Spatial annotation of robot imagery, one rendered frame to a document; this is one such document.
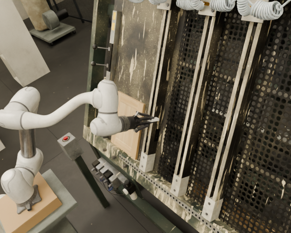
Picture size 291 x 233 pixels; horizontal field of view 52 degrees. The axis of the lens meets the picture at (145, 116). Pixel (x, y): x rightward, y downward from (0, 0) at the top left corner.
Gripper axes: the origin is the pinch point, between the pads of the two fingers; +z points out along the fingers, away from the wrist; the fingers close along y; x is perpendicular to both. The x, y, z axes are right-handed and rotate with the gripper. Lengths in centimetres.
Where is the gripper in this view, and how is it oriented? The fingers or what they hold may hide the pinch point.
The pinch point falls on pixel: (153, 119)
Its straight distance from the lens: 179.1
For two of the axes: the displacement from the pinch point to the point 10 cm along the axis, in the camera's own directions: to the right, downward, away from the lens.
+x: -6.2, -3.4, 7.0
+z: 7.7, -1.0, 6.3
